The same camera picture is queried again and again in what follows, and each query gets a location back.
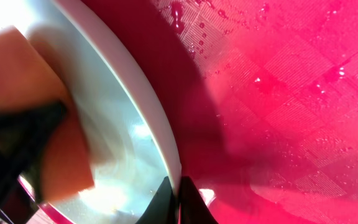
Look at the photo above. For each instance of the orange green sponge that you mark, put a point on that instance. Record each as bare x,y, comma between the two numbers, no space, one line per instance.
27,81

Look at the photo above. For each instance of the white plate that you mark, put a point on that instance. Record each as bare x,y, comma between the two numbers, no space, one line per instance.
132,145

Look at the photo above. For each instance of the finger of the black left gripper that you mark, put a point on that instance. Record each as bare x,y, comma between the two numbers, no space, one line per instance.
23,137

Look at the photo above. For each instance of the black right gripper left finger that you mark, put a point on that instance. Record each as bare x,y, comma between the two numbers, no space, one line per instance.
162,209

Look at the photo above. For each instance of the red plastic tray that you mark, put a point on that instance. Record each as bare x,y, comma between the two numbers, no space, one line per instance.
261,97

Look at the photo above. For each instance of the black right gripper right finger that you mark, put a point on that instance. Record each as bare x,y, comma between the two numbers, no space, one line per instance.
193,209

